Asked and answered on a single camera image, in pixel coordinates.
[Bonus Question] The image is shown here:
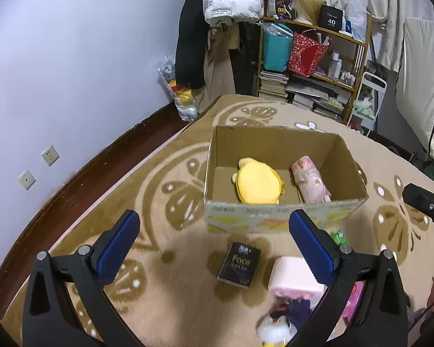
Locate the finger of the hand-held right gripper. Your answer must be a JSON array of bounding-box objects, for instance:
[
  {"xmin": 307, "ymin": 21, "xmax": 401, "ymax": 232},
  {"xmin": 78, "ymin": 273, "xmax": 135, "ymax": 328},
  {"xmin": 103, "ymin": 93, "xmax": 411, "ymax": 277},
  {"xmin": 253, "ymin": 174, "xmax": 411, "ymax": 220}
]
[{"xmin": 401, "ymin": 183, "xmax": 434, "ymax": 235}]

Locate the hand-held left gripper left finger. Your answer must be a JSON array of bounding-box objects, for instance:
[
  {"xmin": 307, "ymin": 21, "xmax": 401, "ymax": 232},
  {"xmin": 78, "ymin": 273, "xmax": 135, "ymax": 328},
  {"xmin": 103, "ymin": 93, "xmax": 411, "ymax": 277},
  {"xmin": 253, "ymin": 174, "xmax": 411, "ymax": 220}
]
[{"xmin": 22, "ymin": 210, "xmax": 141, "ymax": 347}]

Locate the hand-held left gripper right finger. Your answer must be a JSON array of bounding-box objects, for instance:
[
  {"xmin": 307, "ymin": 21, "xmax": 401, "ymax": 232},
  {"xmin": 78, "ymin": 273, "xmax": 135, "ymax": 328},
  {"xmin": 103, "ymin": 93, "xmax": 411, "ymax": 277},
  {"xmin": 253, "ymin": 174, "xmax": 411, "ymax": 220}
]
[{"xmin": 288, "ymin": 209, "xmax": 409, "ymax": 347}]

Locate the green tissue pack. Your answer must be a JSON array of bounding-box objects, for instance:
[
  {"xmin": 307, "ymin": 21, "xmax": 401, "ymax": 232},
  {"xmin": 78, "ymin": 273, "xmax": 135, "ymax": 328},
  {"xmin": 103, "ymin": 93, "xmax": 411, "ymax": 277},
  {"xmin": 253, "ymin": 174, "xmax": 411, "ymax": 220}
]
[{"xmin": 329, "ymin": 229, "xmax": 350, "ymax": 246}]

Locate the pale pink plush toy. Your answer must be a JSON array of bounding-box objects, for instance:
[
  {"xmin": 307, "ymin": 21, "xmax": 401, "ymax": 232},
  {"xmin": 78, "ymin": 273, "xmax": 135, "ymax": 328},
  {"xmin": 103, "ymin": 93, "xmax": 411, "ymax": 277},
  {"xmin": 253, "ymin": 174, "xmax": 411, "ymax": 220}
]
[{"xmin": 268, "ymin": 256, "xmax": 326, "ymax": 299}]

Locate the magenta plush toy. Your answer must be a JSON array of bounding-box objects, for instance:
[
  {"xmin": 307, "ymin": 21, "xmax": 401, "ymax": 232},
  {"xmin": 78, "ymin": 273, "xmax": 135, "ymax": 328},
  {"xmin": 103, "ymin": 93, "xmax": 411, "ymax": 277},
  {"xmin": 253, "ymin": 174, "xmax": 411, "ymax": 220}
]
[{"xmin": 342, "ymin": 282, "xmax": 362, "ymax": 320}]

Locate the black tissue pack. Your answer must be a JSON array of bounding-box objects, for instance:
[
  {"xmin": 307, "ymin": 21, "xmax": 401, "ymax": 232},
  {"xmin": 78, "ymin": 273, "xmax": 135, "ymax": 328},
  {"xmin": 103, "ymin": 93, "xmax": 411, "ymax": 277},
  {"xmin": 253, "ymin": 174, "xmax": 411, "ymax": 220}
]
[{"xmin": 217, "ymin": 242, "xmax": 262, "ymax": 290}]

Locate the printed cardboard box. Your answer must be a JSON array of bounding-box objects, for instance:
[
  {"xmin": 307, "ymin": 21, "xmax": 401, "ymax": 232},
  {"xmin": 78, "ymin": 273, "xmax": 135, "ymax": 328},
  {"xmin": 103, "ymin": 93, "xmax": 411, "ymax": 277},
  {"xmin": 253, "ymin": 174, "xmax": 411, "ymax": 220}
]
[{"xmin": 203, "ymin": 126, "xmax": 369, "ymax": 234}]

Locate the beige patterned rug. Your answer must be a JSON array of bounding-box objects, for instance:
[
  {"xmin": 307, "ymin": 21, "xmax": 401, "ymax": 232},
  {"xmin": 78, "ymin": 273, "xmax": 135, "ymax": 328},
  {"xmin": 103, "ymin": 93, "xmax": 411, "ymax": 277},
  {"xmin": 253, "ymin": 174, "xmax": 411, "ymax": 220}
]
[{"xmin": 0, "ymin": 94, "xmax": 434, "ymax": 347}]

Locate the pink wrapped doll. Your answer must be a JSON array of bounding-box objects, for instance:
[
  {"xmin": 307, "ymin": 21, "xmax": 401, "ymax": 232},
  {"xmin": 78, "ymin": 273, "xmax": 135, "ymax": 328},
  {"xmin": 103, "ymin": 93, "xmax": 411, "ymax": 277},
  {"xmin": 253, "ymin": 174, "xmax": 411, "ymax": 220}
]
[{"xmin": 291, "ymin": 155, "xmax": 332, "ymax": 204}]

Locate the yellow plush toy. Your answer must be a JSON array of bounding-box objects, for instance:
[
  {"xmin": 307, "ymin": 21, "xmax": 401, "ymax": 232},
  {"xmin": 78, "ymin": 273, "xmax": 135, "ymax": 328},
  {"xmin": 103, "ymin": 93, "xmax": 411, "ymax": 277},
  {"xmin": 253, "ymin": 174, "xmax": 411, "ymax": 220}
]
[{"xmin": 231, "ymin": 157, "xmax": 286, "ymax": 205}]

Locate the white duck plush toy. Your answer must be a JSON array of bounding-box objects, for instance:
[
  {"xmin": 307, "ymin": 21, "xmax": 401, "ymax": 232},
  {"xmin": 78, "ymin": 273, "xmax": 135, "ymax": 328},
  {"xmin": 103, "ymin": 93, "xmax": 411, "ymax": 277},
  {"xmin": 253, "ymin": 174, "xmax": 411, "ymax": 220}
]
[{"xmin": 257, "ymin": 304, "xmax": 297, "ymax": 347}]

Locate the grey clothing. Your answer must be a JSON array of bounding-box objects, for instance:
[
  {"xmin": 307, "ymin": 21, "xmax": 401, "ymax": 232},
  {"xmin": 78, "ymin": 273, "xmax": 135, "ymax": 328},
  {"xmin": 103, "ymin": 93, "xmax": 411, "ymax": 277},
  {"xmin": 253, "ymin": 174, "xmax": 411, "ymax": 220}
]
[{"xmin": 407, "ymin": 294, "xmax": 433, "ymax": 337}]

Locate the white duvet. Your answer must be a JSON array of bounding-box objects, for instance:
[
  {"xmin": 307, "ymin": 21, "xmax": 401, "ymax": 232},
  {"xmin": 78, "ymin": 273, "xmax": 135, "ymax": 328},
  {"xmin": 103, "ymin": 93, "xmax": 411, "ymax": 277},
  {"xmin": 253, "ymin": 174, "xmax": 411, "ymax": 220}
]
[{"xmin": 396, "ymin": 17, "xmax": 434, "ymax": 160}]

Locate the white trolley cart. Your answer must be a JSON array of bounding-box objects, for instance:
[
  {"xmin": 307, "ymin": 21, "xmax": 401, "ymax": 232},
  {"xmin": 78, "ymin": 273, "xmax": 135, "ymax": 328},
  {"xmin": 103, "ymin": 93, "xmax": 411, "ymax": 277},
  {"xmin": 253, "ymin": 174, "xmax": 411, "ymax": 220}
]
[{"xmin": 347, "ymin": 71, "xmax": 388, "ymax": 131}]

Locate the pile of books and magazines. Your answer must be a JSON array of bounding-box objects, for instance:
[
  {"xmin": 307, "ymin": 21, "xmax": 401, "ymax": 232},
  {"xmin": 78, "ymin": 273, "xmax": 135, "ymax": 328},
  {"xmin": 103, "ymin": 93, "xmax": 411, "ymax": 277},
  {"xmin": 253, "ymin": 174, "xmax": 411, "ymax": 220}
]
[{"xmin": 286, "ymin": 80, "xmax": 351, "ymax": 120}]

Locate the clear plastic bag of toys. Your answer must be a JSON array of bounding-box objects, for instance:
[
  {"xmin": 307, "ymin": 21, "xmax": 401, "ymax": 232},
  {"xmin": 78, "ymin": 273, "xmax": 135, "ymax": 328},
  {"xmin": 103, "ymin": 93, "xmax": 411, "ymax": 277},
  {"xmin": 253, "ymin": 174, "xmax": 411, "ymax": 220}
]
[{"xmin": 157, "ymin": 56, "xmax": 199, "ymax": 121}]

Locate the row of small bottles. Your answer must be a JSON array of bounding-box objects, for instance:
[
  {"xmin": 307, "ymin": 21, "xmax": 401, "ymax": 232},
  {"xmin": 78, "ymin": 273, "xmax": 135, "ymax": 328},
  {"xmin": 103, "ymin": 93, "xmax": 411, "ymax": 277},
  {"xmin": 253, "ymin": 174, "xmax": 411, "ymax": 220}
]
[{"xmin": 327, "ymin": 51, "xmax": 357, "ymax": 84}]

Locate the stack of books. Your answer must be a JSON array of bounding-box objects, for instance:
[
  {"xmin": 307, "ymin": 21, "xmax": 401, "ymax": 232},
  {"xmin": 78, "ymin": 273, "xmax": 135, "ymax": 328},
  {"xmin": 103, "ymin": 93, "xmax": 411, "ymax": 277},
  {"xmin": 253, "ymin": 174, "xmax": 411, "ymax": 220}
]
[{"xmin": 258, "ymin": 69, "xmax": 289, "ymax": 102}]

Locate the red gift bag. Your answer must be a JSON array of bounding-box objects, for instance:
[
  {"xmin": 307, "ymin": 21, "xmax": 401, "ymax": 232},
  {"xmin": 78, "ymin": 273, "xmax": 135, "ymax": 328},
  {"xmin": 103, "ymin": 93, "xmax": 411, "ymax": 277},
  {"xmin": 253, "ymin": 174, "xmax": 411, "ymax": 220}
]
[{"xmin": 288, "ymin": 32, "xmax": 330, "ymax": 77}]

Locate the teal bag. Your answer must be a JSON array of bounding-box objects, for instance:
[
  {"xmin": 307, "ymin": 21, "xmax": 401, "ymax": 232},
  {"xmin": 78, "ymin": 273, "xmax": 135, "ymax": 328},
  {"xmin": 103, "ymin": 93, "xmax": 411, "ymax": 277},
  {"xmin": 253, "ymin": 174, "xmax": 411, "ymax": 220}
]
[{"xmin": 262, "ymin": 23, "xmax": 294, "ymax": 72}]

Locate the dark hanging garment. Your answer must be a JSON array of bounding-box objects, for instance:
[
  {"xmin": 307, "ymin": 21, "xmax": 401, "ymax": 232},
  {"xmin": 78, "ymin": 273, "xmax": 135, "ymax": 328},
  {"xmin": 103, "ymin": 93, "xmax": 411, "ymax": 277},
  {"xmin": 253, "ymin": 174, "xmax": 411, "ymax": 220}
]
[{"xmin": 238, "ymin": 22, "xmax": 262, "ymax": 97}]

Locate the black box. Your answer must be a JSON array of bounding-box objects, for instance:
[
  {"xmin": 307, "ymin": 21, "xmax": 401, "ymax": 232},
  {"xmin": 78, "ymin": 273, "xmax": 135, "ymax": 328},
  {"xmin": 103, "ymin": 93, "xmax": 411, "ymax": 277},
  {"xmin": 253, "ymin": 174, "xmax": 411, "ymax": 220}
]
[{"xmin": 318, "ymin": 4, "xmax": 344, "ymax": 33}]

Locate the beige hanging garment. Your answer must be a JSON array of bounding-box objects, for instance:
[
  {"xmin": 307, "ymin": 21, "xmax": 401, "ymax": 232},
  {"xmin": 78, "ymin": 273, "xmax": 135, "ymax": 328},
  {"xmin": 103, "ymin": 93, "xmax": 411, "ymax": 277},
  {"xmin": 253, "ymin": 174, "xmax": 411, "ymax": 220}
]
[{"xmin": 195, "ymin": 22, "xmax": 239, "ymax": 112}]

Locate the wooden shelf rack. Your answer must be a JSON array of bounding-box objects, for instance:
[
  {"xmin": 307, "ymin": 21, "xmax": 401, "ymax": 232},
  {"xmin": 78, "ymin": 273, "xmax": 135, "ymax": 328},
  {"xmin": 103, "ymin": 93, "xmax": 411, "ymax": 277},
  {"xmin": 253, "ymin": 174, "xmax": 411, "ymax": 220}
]
[{"xmin": 257, "ymin": 14, "xmax": 373, "ymax": 123}]

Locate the black hanging coat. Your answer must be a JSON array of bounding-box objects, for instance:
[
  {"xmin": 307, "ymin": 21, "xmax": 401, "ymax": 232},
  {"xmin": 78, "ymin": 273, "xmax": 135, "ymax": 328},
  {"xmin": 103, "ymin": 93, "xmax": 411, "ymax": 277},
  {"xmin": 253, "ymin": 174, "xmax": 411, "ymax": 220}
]
[{"xmin": 175, "ymin": 0, "xmax": 208, "ymax": 89}]

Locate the blonde wig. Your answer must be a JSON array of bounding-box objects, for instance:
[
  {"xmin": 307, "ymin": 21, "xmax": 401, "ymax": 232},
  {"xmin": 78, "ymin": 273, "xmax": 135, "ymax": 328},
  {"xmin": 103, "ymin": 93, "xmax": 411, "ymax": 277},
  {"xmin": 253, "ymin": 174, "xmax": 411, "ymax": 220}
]
[{"xmin": 291, "ymin": 0, "xmax": 324, "ymax": 26}]

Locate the white wall socket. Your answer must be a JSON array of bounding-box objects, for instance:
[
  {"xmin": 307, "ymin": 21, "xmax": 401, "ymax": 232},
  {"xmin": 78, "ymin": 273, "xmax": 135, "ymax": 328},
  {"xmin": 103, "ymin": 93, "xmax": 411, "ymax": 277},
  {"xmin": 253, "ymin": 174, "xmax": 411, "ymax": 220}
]
[
  {"xmin": 18, "ymin": 171, "xmax": 36, "ymax": 191},
  {"xmin": 41, "ymin": 145, "xmax": 60, "ymax": 167}
]

